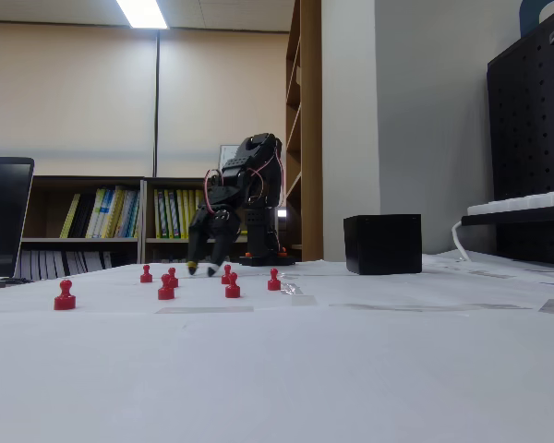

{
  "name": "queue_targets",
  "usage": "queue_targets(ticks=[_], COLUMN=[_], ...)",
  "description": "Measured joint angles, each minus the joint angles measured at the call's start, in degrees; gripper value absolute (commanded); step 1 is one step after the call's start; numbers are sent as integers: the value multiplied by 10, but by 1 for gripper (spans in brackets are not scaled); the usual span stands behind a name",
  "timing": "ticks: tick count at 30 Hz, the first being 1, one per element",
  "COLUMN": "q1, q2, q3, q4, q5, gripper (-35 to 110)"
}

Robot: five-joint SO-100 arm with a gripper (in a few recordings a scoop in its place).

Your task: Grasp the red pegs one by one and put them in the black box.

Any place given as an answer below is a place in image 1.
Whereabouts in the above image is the dark blue rounded object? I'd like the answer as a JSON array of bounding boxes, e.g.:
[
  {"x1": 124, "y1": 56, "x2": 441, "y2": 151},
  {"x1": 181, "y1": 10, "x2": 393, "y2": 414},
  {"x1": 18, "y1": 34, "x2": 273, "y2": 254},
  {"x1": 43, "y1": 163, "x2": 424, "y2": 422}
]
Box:
[{"x1": 519, "y1": 0, "x2": 554, "y2": 38}]

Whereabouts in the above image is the white paper table covering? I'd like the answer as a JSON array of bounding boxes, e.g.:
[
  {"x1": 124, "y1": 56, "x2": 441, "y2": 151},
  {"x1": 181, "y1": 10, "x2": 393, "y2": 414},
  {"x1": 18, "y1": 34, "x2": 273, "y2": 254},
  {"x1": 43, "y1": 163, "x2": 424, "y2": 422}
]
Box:
[{"x1": 0, "y1": 251, "x2": 554, "y2": 443}]

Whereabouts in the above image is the framed white certificate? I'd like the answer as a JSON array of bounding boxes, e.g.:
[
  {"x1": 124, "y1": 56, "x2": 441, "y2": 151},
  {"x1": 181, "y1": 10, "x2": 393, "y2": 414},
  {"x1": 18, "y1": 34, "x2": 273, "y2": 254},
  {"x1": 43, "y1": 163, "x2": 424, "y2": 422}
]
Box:
[{"x1": 218, "y1": 143, "x2": 242, "y2": 172}]

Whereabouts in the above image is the red white servo cable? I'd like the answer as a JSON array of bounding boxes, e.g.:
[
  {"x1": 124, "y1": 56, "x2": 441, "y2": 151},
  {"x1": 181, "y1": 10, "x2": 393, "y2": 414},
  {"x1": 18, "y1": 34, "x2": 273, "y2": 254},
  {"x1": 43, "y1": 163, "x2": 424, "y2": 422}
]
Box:
[{"x1": 204, "y1": 167, "x2": 224, "y2": 207}]

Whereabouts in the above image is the white power strip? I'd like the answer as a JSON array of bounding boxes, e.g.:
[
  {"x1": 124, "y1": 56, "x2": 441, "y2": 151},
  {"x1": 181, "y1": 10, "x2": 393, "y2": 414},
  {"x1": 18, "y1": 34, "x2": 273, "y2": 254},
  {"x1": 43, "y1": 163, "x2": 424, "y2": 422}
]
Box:
[{"x1": 465, "y1": 187, "x2": 554, "y2": 217}]

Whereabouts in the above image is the white power cable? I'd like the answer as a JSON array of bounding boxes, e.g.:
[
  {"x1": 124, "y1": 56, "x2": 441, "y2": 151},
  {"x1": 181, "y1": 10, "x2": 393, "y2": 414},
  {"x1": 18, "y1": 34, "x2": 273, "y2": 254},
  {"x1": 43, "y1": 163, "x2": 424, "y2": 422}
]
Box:
[{"x1": 451, "y1": 219, "x2": 473, "y2": 262}]

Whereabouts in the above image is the slanted yellow book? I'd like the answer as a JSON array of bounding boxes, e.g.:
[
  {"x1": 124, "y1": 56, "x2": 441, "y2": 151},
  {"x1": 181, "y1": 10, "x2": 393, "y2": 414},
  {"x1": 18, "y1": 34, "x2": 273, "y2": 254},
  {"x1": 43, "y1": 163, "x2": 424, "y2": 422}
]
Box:
[{"x1": 59, "y1": 193, "x2": 81, "y2": 239}]

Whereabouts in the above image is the black pegboard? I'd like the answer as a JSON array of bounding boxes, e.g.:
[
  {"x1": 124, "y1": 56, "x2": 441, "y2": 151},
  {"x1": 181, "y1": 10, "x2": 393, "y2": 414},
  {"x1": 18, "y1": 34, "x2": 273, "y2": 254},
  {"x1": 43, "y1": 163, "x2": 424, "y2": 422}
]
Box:
[{"x1": 486, "y1": 8, "x2": 554, "y2": 268}]

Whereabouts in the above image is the tall wooden bookshelf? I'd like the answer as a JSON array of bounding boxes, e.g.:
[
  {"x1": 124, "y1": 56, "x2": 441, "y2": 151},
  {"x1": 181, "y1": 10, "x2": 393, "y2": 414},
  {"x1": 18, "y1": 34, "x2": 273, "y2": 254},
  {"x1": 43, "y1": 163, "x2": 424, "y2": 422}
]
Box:
[{"x1": 284, "y1": 0, "x2": 323, "y2": 263}]

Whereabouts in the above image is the black square bin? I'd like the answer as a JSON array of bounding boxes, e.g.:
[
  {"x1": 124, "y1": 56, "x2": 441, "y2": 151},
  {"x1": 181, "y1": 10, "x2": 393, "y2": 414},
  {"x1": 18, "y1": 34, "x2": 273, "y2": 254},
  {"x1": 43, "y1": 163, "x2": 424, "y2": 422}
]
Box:
[{"x1": 343, "y1": 213, "x2": 423, "y2": 276}]

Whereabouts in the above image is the black laptop screen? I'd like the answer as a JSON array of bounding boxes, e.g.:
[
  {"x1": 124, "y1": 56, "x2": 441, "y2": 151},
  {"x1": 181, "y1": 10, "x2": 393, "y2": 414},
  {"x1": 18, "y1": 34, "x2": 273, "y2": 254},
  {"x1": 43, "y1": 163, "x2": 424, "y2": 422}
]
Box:
[{"x1": 0, "y1": 156, "x2": 35, "y2": 280}]

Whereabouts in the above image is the black vertical cord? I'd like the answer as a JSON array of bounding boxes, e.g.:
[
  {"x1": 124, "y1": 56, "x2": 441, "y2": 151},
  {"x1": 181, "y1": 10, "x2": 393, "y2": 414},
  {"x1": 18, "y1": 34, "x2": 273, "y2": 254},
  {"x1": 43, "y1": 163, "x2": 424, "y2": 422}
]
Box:
[{"x1": 152, "y1": 28, "x2": 162, "y2": 179}]

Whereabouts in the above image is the ceiling light panel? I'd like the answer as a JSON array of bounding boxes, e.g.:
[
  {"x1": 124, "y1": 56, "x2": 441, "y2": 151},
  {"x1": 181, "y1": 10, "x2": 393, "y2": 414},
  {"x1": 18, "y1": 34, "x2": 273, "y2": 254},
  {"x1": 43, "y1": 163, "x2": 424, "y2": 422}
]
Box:
[{"x1": 115, "y1": 0, "x2": 170, "y2": 30}]

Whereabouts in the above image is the yellow ring binder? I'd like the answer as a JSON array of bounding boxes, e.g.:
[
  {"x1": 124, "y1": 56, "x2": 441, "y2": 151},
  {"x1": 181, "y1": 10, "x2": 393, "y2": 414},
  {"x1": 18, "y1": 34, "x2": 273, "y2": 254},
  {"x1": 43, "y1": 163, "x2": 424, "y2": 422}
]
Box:
[
  {"x1": 164, "y1": 188, "x2": 176, "y2": 239},
  {"x1": 154, "y1": 188, "x2": 166, "y2": 239}
]

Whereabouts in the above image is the low wooden bookshelf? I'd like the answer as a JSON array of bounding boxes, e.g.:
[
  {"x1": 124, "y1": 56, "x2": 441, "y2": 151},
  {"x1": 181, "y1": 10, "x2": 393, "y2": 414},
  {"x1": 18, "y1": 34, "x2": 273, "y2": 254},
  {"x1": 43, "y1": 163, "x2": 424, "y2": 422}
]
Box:
[
  {"x1": 20, "y1": 174, "x2": 145, "y2": 281},
  {"x1": 142, "y1": 176, "x2": 287, "y2": 265}
]

